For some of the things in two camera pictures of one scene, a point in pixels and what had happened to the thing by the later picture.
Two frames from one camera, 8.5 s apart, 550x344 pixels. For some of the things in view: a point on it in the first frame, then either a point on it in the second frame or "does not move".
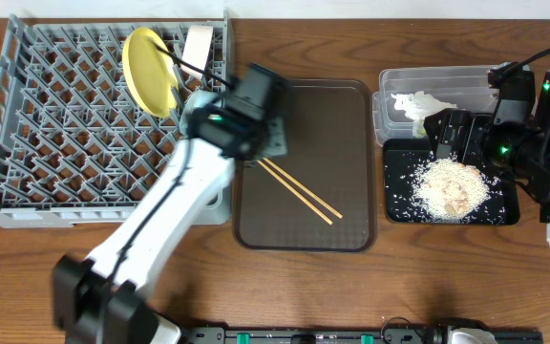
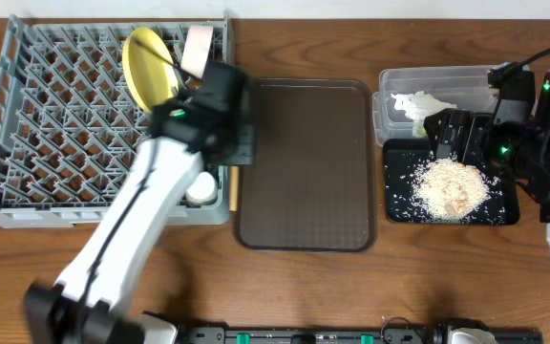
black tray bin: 401,160 does not move
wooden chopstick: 292,190 -> 233,187
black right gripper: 477,124 does not move
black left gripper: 199,120 -> 239,144
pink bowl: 196,49 does not move
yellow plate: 151,72 does not move
